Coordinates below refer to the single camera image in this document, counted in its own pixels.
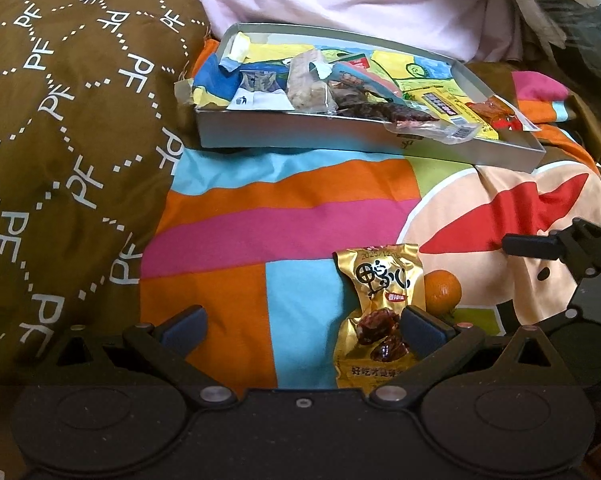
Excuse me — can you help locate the clear barcode snack packet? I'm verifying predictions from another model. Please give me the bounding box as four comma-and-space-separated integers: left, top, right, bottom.
388, 120, 482, 144

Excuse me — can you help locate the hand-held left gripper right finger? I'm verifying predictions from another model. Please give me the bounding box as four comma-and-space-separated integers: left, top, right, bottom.
368, 305, 552, 406

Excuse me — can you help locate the red orange snack packet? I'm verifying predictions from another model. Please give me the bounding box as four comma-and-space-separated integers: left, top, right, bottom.
463, 95, 537, 134

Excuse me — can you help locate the yellow snack packet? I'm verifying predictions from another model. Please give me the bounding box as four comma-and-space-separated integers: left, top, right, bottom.
413, 85, 502, 141

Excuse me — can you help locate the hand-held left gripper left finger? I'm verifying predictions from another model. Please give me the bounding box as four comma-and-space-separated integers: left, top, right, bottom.
55, 305, 234, 407

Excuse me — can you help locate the colourful cartoon blanket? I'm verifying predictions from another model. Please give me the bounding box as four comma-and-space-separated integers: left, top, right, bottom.
140, 37, 601, 396

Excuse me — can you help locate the grey cardboard box tray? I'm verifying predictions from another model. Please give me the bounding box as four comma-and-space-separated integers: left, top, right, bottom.
195, 22, 547, 174

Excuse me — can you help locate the blue stick packet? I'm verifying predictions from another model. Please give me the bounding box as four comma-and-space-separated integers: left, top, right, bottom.
321, 60, 407, 99

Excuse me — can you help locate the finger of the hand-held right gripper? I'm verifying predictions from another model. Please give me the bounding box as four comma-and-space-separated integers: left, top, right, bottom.
503, 219, 601, 281

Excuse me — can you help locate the clear brown meat snack packet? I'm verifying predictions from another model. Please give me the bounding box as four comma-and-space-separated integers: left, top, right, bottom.
338, 97, 442, 131

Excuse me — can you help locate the brown patterned blanket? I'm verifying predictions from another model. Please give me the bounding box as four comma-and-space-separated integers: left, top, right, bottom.
0, 0, 214, 480

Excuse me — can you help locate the crayon drawing paper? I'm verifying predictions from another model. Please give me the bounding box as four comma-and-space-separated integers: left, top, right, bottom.
193, 32, 501, 111

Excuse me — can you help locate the beige snack bar packet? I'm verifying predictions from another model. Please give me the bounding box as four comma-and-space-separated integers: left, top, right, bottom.
285, 50, 339, 114

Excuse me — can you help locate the clear plastic bag of clothes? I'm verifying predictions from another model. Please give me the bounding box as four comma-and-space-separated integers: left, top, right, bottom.
501, 0, 601, 62

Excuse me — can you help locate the gold chestnut snack packet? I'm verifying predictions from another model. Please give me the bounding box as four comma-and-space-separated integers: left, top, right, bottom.
333, 242, 427, 391

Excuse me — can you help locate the silver white snack packet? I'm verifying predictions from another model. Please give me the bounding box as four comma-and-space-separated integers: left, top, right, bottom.
226, 71, 292, 111

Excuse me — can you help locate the small orange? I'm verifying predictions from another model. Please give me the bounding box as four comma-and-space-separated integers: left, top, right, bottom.
425, 270, 463, 316

